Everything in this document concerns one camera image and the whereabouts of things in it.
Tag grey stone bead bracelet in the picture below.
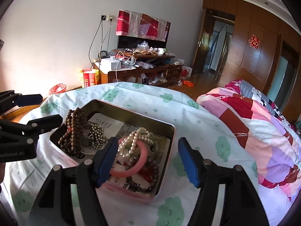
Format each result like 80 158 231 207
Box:
125 157 160 193

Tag red yellow carton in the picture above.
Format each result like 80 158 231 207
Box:
80 69 100 88

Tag television with patchwork cover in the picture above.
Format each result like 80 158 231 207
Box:
116 10 170 48

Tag pearl bracelet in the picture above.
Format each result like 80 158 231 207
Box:
117 126 155 159

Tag white green cloud cloth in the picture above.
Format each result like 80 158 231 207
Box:
1 82 258 225

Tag red knot charm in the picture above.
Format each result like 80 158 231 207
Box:
138 163 155 183

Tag brown wooden bead mala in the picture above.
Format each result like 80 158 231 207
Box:
58 108 88 159

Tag wall power socket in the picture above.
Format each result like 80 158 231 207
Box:
101 15 114 22

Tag wooden wardrobe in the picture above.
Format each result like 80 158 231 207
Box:
192 0 300 123

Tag white box appliance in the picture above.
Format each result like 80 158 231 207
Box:
100 58 121 75

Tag green jade bangle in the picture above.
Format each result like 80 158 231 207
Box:
117 131 160 160

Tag red lined waste basket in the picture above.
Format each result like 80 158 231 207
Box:
49 83 66 95

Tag wooden tv cabinet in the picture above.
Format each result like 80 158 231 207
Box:
92 50 183 87

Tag red double happiness sticker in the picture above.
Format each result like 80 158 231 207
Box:
248 34 260 50

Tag pink patchwork quilt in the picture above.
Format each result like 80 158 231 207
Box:
196 80 300 197

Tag wooden door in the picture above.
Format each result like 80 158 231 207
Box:
192 8 214 74

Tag pink cookie tin box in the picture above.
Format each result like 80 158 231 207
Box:
48 98 177 204

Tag paper leaflets in tin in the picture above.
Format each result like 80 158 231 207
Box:
81 113 173 200

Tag pink bangle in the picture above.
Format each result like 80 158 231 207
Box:
110 140 147 178

